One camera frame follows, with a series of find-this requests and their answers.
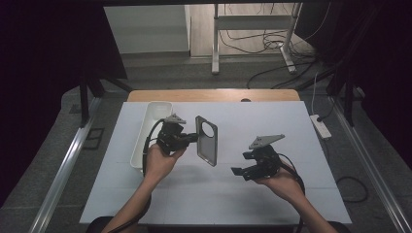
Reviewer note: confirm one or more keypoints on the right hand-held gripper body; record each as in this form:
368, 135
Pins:
267, 160

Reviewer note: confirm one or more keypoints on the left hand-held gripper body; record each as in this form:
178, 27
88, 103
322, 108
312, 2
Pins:
171, 137

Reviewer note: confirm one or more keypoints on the grey translucent phone case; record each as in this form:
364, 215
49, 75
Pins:
207, 150

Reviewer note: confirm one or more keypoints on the white plastic bin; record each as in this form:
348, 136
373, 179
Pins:
152, 116

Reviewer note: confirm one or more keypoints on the person's left hand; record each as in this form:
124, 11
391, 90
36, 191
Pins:
158, 165

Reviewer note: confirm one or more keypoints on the person's right hand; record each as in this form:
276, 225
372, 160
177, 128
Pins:
285, 186

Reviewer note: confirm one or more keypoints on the wooden table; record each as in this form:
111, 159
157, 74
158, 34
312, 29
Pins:
210, 95

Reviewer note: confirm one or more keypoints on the white power strip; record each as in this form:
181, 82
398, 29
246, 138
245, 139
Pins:
320, 126

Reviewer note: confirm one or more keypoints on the black metal stand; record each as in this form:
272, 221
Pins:
349, 100
85, 100

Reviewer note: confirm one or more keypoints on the white metal stand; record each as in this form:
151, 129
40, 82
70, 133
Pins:
252, 22

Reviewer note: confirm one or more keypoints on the dark curtain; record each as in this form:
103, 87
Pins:
382, 64
48, 64

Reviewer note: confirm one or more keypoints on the black floor bracket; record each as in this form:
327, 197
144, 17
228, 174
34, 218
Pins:
94, 138

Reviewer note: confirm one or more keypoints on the aluminium floor rail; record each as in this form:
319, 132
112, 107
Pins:
372, 174
64, 168

